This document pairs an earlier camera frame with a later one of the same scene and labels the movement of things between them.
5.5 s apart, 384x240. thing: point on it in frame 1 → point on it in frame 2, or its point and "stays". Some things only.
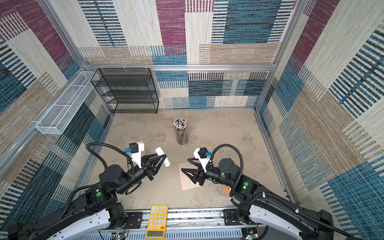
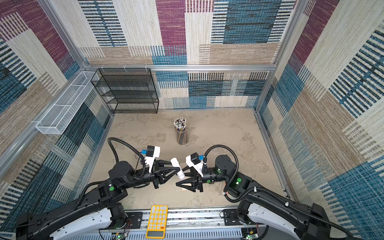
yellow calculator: [157, 222] stays
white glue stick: [160, 152] → [175, 163]
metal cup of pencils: [180, 124] stays
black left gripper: [147, 166] → [157, 176]
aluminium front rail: [191, 219] stays
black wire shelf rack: [127, 90] stays
